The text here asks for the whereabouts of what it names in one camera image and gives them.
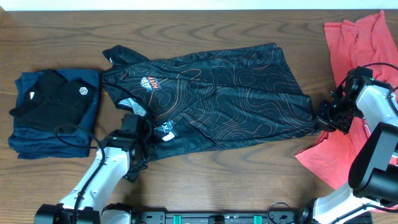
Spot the black patterned jersey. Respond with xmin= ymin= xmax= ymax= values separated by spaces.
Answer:
xmin=101 ymin=44 xmax=317 ymax=161

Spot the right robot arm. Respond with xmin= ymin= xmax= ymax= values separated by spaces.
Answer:
xmin=300 ymin=65 xmax=397 ymax=223

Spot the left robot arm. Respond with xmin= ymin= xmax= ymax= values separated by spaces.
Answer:
xmin=34 ymin=114 xmax=155 ymax=224

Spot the red t-shirt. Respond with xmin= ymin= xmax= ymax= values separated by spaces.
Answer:
xmin=295 ymin=11 xmax=397 ymax=189

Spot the folded navy blue garment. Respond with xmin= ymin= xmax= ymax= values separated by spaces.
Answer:
xmin=8 ymin=68 xmax=100 ymax=159

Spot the folded black polo shirt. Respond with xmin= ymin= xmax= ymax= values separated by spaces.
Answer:
xmin=9 ymin=70 xmax=97 ymax=132

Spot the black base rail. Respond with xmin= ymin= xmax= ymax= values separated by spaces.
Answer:
xmin=105 ymin=202 xmax=305 ymax=224

